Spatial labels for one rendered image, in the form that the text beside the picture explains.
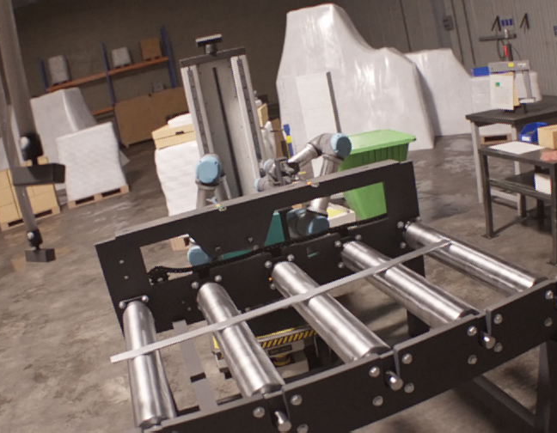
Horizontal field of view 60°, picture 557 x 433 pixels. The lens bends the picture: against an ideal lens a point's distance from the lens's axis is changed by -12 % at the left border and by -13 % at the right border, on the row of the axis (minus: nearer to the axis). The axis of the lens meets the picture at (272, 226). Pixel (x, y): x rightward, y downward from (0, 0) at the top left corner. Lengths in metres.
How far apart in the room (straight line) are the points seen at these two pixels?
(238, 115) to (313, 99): 2.88
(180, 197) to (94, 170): 4.67
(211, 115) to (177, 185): 2.74
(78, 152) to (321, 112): 5.51
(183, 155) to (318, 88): 1.54
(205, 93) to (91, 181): 7.39
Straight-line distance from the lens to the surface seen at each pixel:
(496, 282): 1.80
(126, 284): 2.08
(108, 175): 10.06
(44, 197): 10.04
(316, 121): 5.70
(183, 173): 5.47
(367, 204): 4.68
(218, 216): 2.04
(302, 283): 1.87
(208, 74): 2.85
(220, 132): 2.86
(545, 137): 4.33
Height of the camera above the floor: 1.63
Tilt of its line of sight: 16 degrees down
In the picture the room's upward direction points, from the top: 12 degrees counter-clockwise
